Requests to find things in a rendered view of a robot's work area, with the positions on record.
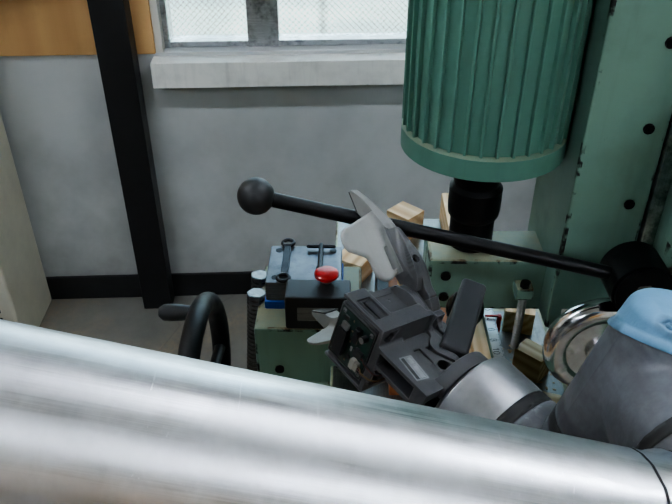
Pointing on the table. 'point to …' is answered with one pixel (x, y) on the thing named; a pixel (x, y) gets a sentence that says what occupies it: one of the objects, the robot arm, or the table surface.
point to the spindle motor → (491, 85)
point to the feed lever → (626, 274)
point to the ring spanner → (285, 260)
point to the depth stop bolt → (523, 290)
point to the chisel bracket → (485, 270)
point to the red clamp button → (326, 274)
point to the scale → (493, 334)
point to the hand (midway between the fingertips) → (336, 252)
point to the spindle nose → (474, 207)
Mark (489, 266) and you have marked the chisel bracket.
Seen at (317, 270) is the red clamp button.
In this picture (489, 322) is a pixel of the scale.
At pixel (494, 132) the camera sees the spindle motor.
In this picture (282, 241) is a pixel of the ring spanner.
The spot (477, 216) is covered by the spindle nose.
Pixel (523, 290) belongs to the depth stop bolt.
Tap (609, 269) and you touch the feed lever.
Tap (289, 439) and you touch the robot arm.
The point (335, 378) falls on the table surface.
